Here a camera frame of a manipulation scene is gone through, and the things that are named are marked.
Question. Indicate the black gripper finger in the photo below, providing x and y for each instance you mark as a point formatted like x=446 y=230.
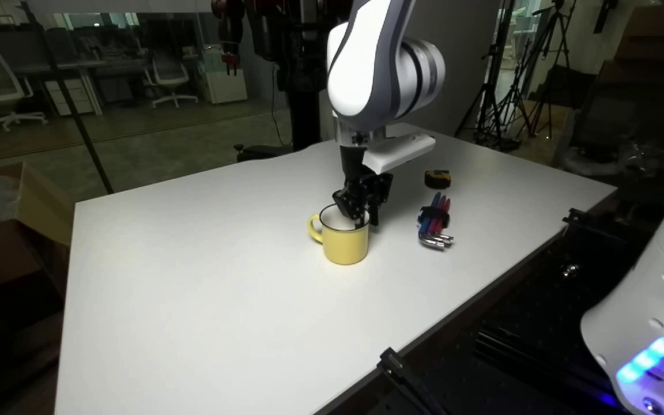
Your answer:
x=375 y=207
x=349 y=205

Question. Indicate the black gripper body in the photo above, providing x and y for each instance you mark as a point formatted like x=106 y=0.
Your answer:
x=360 y=182

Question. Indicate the yellow mug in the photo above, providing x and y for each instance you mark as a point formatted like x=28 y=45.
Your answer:
x=341 y=238

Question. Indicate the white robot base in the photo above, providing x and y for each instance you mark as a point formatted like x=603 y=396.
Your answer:
x=625 y=333

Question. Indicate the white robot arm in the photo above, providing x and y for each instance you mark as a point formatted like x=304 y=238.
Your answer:
x=376 y=76

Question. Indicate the hex key set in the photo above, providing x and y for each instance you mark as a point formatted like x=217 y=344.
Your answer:
x=431 y=223

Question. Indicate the yellow black tape measure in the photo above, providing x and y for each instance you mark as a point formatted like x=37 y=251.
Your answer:
x=437 y=177

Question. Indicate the red black robot stand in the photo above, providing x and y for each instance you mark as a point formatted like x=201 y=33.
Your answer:
x=292 y=34

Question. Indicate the black perforated side table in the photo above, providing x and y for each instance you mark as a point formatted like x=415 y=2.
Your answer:
x=514 y=346

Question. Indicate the cardboard box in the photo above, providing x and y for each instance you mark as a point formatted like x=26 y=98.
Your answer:
x=36 y=223

